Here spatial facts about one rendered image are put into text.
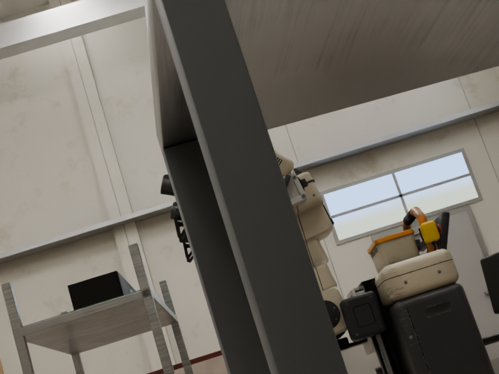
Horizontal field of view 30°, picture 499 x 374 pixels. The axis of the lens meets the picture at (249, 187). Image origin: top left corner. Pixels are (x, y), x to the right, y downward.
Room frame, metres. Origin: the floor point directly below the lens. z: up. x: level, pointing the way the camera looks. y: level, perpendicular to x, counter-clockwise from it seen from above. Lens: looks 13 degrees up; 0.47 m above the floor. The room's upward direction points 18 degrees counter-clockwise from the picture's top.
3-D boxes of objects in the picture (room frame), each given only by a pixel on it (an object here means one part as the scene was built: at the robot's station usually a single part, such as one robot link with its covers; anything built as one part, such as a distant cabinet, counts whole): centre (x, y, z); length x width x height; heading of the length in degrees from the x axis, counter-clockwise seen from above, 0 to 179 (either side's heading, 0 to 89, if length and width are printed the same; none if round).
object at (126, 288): (3.35, 0.61, 1.01); 0.57 x 0.17 x 0.11; 4
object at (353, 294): (3.34, -0.16, 0.68); 0.28 x 0.27 x 0.25; 4
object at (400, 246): (3.42, -0.43, 0.87); 0.23 x 0.15 x 0.11; 4
